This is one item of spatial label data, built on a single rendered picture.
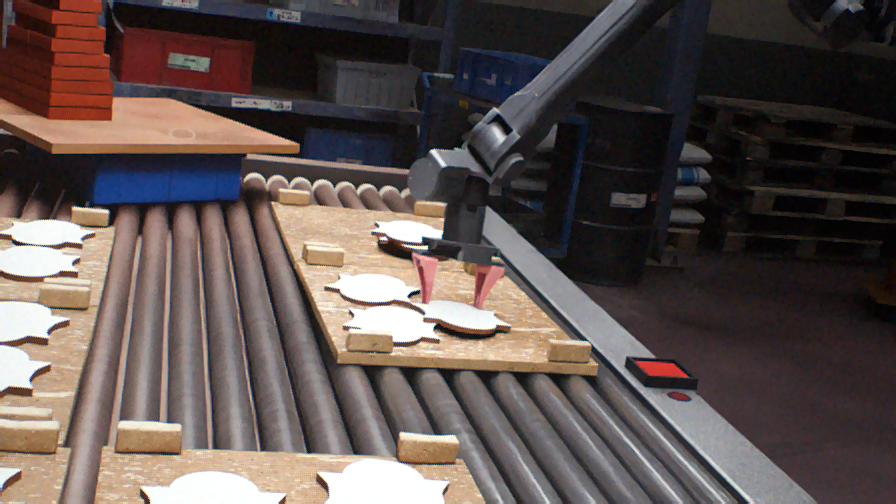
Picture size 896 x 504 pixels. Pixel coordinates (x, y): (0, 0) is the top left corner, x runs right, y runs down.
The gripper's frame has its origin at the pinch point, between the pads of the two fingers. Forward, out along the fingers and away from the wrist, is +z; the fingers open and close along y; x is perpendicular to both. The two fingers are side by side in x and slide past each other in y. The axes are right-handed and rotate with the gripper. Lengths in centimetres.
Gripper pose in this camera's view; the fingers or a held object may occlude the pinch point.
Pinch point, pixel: (451, 304)
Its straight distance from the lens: 164.6
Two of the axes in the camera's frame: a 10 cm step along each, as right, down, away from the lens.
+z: -1.5, 9.9, 0.6
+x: -3.0, -1.0, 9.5
